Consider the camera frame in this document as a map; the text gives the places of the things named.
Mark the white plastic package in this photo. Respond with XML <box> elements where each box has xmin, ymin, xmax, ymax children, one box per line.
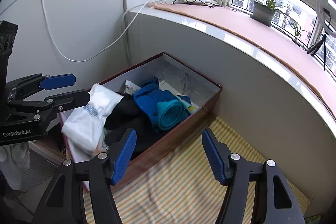
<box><xmin>62</xmin><ymin>84</ymin><xmax>123</xmax><ymax>155</ymax></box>

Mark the black cloth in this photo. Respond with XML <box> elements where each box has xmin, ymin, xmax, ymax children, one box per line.
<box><xmin>104</xmin><ymin>93</ymin><xmax>165</xmax><ymax>160</ymax></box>

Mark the blue towel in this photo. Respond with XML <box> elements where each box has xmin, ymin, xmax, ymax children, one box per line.
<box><xmin>133</xmin><ymin>77</ymin><xmax>190</xmax><ymax>129</ymax></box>

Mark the teal collapsible cup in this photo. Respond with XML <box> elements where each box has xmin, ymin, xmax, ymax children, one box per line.
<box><xmin>157</xmin><ymin>100</ymin><xmax>188</xmax><ymax>131</ymax></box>

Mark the white power strip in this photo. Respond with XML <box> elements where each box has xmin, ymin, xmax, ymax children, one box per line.
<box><xmin>180</xmin><ymin>0</ymin><xmax>206</xmax><ymax>5</ymax></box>

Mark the small spider plant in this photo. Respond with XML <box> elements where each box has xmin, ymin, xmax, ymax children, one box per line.
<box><xmin>283</xmin><ymin>13</ymin><xmax>301</xmax><ymax>43</ymax></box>

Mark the potted green plant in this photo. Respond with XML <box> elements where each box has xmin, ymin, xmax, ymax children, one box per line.
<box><xmin>251</xmin><ymin>0</ymin><xmax>286</xmax><ymax>27</ymax></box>

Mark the white cable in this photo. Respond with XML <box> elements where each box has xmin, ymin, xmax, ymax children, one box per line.
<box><xmin>39</xmin><ymin>0</ymin><xmax>185</xmax><ymax>63</ymax></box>

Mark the ring light on tripod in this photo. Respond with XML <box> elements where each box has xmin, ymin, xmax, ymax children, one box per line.
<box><xmin>307</xmin><ymin>0</ymin><xmax>335</xmax><ymax>71</ymax></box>

